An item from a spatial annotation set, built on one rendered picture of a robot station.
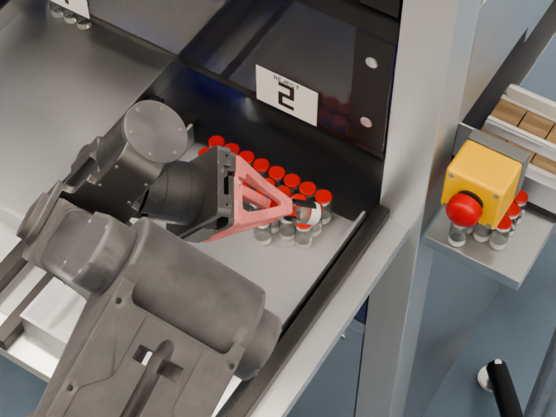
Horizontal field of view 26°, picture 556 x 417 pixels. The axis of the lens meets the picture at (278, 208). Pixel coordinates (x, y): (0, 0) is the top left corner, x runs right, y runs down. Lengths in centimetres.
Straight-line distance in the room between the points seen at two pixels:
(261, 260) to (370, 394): 50
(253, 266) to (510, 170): 33
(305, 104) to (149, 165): 50
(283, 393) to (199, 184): 39
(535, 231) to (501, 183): 17
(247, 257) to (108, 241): 86
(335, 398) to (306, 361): 59
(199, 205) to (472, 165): 42
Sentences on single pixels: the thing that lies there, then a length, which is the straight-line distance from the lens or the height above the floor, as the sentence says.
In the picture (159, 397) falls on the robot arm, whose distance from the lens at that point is 61.
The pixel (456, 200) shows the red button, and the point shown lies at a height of 101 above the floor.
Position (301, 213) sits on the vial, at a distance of 113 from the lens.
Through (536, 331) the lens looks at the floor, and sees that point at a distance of 249.
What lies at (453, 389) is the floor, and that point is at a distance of 239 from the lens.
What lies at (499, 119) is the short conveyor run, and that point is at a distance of 151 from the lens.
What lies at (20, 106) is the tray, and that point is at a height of 88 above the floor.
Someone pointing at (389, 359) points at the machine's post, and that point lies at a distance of 179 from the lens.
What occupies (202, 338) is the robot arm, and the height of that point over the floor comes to 157.
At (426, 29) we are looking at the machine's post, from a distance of 124.
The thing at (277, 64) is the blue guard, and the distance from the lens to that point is 141.
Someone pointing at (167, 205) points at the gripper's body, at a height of 126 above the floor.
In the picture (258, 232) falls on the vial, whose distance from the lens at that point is 145.
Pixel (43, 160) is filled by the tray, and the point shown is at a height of 88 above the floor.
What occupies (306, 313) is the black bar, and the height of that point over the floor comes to 90.
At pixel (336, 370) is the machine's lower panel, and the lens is 190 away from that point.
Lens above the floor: 210
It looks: 54 degrees down
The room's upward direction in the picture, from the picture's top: straight up
